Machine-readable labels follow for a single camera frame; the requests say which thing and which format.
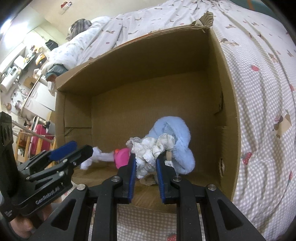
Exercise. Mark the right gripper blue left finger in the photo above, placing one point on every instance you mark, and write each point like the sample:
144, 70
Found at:
90, 213

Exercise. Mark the white quilted duvet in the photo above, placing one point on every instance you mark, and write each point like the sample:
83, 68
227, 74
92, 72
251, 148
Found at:
69, 54

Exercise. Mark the wooden chair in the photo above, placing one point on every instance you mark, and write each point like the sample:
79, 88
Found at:
31, 139

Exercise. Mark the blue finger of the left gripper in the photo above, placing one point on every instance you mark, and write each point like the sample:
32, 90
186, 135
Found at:
74, 159
60, 153

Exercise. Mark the white lace scrunchie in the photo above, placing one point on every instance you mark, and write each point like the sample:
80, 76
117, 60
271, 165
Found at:
146, 154

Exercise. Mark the beige makeup sponge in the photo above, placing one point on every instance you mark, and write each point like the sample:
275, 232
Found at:
168, 155

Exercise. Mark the pink heart-shaped sponge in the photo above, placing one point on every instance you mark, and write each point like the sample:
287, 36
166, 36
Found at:
121, 157

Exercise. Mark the white small sock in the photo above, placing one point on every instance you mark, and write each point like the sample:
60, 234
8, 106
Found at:
97, 156

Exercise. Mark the white kitchen appliance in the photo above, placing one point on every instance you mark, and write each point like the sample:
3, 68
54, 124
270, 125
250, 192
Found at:
9, 79

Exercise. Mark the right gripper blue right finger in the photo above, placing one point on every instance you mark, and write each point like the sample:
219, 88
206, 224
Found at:
203, 213

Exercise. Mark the checkered bed sheet with dogs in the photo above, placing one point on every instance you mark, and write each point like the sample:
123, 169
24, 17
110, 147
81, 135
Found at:
261, 58

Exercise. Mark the light blue fluffy sock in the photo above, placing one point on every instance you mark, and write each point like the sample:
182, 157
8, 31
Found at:
183, 158

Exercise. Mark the white drawer cabinet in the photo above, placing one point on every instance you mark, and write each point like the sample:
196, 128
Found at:
40, 102

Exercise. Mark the person's left hand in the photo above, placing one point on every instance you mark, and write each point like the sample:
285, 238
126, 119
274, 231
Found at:
24, 228

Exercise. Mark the open brown cardboard box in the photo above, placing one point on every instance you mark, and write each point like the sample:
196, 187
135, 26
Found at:
181, 72

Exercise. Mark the grey striped pillow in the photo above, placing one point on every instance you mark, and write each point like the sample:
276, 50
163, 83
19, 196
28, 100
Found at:
77, 27

